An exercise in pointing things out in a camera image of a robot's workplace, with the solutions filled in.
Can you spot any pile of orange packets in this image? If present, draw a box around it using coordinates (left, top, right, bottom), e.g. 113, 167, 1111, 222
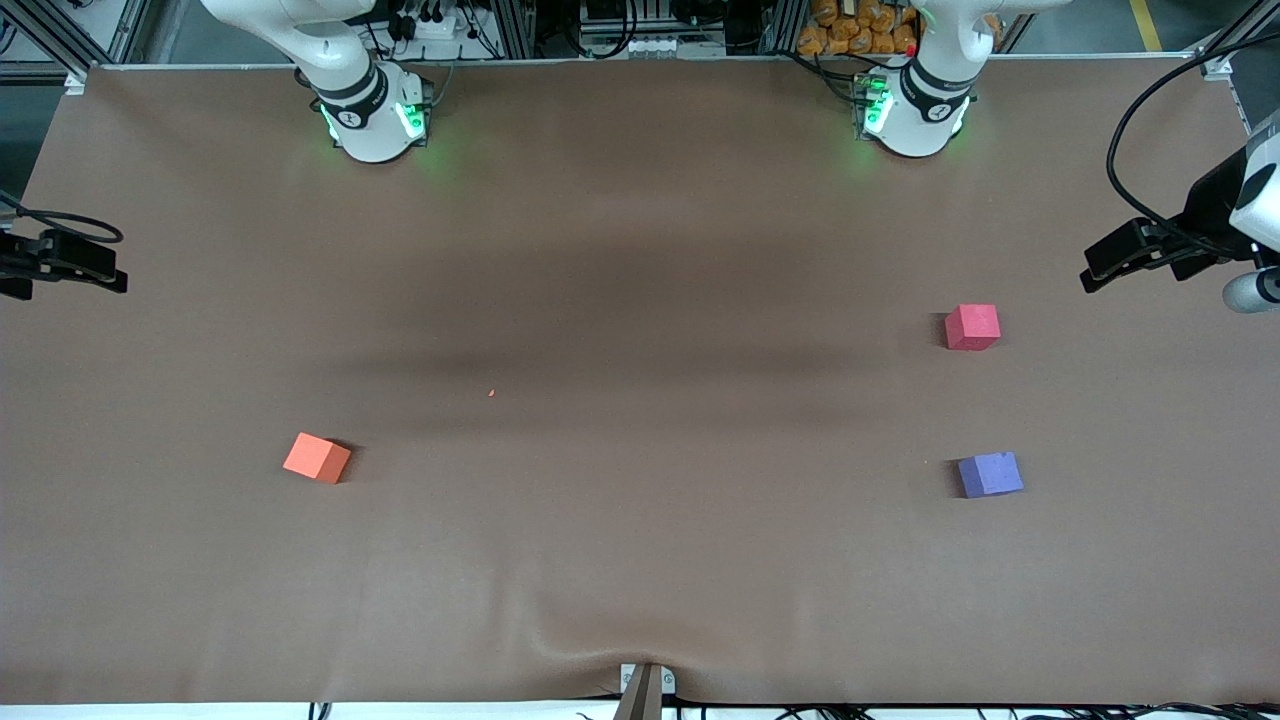
797, 0, 921, 58

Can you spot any brown table cloth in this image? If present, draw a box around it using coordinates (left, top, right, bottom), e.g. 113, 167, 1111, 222
0, 58, 1280, 707

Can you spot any aluminium frame profile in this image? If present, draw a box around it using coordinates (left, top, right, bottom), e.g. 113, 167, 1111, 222
10, 0, 99, 81
1203, 0, 1280, 79

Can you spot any grey metal table clamp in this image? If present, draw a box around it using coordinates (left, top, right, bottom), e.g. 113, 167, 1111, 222
612, 662, 677, 720

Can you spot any red foam block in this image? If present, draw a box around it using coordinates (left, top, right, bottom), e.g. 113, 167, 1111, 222
944, 304, 1002, 352

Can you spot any white terminal block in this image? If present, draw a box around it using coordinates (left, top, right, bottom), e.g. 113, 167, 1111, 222
620, 36, 728, 59

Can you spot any orange foam block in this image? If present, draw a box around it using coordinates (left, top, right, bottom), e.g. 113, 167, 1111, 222
282, 432, 353, 486

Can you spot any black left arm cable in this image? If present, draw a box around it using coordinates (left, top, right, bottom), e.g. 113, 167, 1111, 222
1105, 35, 1280, 253

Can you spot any purple foam block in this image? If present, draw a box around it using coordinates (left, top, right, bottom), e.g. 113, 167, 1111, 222
958, 451, 1025, 500

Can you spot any white power strip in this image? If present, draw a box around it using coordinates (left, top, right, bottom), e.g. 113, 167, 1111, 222
398, 0, 463, 41

